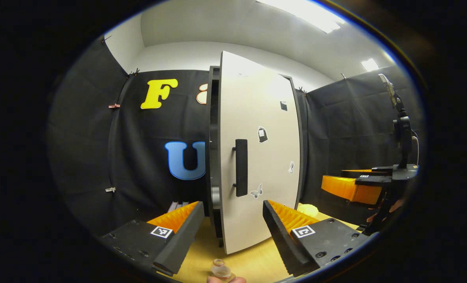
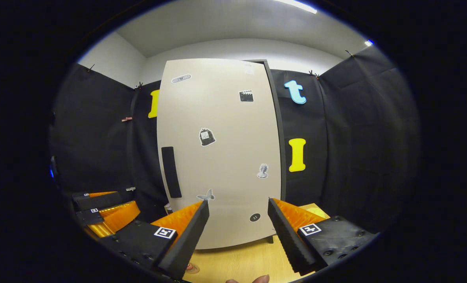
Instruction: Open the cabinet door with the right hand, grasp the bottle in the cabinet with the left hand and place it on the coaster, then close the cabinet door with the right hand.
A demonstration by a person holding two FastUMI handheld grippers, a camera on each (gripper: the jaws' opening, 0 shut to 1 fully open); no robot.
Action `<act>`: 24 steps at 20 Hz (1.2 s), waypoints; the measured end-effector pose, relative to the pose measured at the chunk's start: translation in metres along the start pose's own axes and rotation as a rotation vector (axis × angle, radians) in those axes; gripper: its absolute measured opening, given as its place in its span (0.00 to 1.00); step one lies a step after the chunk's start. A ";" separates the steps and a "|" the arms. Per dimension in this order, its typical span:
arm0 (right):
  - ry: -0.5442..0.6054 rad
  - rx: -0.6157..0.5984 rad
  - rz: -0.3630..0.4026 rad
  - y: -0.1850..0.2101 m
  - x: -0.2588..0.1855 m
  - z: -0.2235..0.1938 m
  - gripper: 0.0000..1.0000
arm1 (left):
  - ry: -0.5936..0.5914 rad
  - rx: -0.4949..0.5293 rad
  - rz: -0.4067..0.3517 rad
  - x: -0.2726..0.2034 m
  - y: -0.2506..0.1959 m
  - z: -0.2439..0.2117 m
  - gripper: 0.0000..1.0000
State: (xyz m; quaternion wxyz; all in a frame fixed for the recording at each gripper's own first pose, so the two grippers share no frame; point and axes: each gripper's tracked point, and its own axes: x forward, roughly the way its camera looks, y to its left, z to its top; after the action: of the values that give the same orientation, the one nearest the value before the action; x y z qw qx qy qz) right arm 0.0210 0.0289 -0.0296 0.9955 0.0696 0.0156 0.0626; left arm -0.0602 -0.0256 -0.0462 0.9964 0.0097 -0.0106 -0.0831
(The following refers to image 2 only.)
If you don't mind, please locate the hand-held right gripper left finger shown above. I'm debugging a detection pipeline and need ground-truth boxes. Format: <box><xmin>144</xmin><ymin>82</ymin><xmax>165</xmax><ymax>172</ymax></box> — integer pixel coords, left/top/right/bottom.
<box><xmin>100</xmin><ymin>200</ymin><xmax>210</xmax><ymax>280</ymax></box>

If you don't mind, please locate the black door handle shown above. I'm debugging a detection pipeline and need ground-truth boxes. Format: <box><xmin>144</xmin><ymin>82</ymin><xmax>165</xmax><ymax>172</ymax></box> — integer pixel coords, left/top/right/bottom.
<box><xmin>161</xmin><ymin>147</ymin><xmax>182</xmax><ymax>198</ymax></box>

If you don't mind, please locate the beige cabinet door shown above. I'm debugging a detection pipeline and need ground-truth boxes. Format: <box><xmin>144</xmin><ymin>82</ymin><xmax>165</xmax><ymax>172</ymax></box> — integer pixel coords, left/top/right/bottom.
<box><xmin>157</xmin><ymin>58</ymin><xmax>283</xmax><ymax>250</ymax></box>

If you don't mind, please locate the long ceiling light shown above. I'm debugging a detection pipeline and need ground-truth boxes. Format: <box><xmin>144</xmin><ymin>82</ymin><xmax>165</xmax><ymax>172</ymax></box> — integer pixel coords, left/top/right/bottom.
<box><xmin>275</xmin><ymin>0</ymin><xmax>318</xmax><ymax>14</ymax></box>

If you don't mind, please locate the black backdrop cloth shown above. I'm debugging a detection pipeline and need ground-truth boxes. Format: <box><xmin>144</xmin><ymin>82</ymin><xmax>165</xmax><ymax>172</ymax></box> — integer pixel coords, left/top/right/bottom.
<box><xmin>49</xmin><ymin>45</ymin><xmax>422</xmax><ymax>236</ymax></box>

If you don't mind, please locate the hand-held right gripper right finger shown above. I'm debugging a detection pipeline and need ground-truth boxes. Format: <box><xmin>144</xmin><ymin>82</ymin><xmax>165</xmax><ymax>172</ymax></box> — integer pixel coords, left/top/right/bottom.
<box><xmin>268</xmin><ymin>198</ymin><xmax>377</xmax><ymax>276</ymax></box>

